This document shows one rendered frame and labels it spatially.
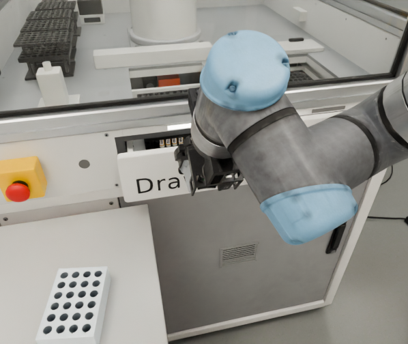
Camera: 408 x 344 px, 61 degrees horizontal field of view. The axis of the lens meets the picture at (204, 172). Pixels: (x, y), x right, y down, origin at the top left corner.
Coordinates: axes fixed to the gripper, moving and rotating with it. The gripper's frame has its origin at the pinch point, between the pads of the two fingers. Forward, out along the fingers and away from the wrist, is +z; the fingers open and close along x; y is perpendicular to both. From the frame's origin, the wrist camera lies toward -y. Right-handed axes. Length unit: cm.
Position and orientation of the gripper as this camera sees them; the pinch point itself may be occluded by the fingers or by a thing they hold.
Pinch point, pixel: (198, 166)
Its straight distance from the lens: 63.3
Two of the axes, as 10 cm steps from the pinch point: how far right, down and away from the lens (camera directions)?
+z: -1.3, 3.0, 9.5
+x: 9.7, -1.4, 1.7
